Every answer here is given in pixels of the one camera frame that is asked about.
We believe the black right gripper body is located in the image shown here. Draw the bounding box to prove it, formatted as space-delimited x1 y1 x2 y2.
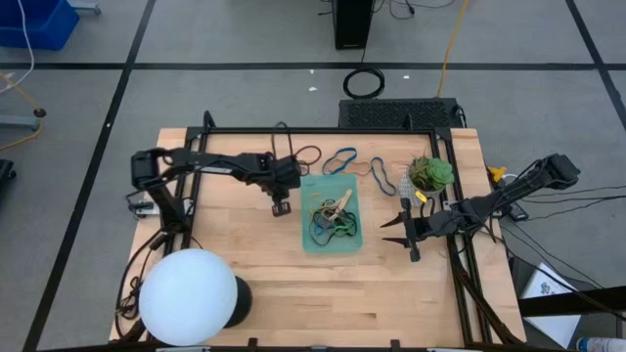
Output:
399 197 459 264

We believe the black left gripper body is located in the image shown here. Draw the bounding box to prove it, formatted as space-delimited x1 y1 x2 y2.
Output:
261 154 303 219

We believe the thin dark rubber band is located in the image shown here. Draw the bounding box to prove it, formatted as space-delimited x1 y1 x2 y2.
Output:
310 195 339 219
291 144 324 177

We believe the teal translucent plastic bin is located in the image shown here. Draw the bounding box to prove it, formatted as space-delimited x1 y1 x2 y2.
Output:
299 173 366 255

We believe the succulent in white patterned pot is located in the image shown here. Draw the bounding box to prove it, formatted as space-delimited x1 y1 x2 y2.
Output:
398 153 456 209

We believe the black mesh computer case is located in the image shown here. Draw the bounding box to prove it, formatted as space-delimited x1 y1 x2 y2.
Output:
337 97 465 130

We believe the white globe table lamp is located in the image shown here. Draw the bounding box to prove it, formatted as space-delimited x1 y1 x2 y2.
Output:
138 247 254 347

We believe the white paper sheet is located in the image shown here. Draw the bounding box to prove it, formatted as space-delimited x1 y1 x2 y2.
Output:
519 262 583 349

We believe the black computer tower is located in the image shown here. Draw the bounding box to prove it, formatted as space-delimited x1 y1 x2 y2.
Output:
333 0 375 51

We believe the black metal beam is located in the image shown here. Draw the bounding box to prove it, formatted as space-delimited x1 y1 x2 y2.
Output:
516 286 626 318

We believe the white spray can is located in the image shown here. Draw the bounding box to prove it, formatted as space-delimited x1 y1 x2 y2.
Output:
576 335 626 352

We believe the grey metal stand foot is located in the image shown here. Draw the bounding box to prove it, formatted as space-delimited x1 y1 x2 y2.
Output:
0 108 48 132

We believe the black floor object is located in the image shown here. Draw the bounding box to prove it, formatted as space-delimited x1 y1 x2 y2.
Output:
0 158 17 196

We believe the blue storage tote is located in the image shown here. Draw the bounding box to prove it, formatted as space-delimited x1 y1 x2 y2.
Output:
0 0 80 52

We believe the black looped camera cable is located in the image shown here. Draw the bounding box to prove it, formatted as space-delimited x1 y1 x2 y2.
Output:
270 120 295 160

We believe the black aluminium table frame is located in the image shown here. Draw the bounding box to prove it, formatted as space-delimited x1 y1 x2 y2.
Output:
178 110 524 351

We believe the coiled black cable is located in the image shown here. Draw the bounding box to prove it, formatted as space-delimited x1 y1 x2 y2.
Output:
341 66 386 101

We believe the black floor cable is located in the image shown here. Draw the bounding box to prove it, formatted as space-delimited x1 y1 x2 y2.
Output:
498 229 626 324
317 0 459 21
517 194 626 222
566 184 626 197

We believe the grey metal bracket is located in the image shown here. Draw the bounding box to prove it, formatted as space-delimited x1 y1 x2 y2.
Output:
127 198 162 219

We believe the yellow hanging cable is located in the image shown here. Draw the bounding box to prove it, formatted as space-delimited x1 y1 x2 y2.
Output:
435 0 470 98

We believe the black cable bundle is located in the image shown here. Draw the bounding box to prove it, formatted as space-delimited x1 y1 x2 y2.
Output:
114 229 165 341

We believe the yellow floor cable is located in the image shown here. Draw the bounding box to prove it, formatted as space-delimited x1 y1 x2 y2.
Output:
0 71 46 153

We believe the white floor cable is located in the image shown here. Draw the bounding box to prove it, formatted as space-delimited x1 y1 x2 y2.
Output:
0 0 35 95

